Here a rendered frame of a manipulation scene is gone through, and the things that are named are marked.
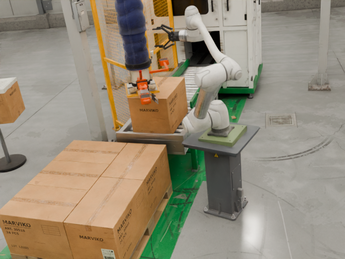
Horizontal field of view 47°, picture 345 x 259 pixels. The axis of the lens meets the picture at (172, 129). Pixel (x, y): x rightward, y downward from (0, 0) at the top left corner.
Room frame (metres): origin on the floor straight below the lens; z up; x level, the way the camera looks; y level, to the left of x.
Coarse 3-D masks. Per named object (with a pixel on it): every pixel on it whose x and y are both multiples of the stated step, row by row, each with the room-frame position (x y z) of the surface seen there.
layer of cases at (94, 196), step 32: (64, 160) 3.26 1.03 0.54; (96, 160) 3.19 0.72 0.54; (128, 160) 3.11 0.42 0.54; (160, 160) 3.14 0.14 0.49; (32, 192) 2.79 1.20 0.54; (64, 192) 2.73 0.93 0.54; (96, 192) 2.67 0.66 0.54; (128, 192) 2.62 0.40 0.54; (160, 192) 3.05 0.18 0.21; (0, 224) 2.55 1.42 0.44; (32, 224) 2.44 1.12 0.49; (64, 224) 2.34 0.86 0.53; (96, 224) 2.27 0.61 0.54; (128, 224) 2.41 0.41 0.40; (64, 256) 2.37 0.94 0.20; (96, 256) 2.27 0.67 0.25; (128, 256) 2.32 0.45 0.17
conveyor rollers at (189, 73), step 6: (186, 72) 5.41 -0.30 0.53; (192, 72) 5.39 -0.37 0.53; (186, 78) 5.14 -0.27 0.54; (192, 78) 5.11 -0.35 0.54; (186, 84) 4.88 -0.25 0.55; (192, 84) 4.86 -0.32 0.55; (186, 90) 4.68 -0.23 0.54; (192, 90) 4.65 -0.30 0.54; (186, 96) 4.49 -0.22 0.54; (192, 96) 4.47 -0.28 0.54; (192, 108) 4.10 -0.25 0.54; (186, 114) 3.95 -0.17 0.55; (180, 126) 3.68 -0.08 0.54; (180, 132) 3.58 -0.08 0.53
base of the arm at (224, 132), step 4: (212, 128) 2.97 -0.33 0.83; (224, 128) 2.92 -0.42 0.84; (228, 128) 2.94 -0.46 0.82; (232, 128) 2.98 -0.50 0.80; (208, 132) 2.98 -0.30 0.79; (212, 132) 2.96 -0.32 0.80; (216, 132) 2.93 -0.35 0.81; (220, 132) 2.92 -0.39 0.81; (224, 132) 2.92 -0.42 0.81; (228, 132) 2.92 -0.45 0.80; (224, 136) 2.88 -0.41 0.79
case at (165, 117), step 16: (160, 80) 4.00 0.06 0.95; (176, 80) 3.94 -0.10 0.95; (160, 96) 3.54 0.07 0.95; (176, 96) 3.71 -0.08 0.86; (144, 112) 3.54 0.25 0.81; (160, 112) 3.49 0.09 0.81; (176, 112) 3.66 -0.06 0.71; (144, 128) 3.55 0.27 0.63; (160, 128) 3.49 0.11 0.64; (176, 128) 3.61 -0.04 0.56
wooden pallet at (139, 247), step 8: (168, 184) 3.26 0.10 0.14; (168, 192) 3.22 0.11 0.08; (160, 200) 3.02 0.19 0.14; (160, 208) 3.06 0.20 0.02; (152, 216) 2.81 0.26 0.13; (160, 216) 2.96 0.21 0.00; (152, 224) 2.79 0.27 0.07; (144, 232) 2.62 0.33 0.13; (144, 240) 2.65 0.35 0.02; (136, 248) 2.45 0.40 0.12; (16, 256) 2.53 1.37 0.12; (24, 256) 2.50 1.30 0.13; (32, 256) 2.48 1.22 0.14; (136, 256) 2.47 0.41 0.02
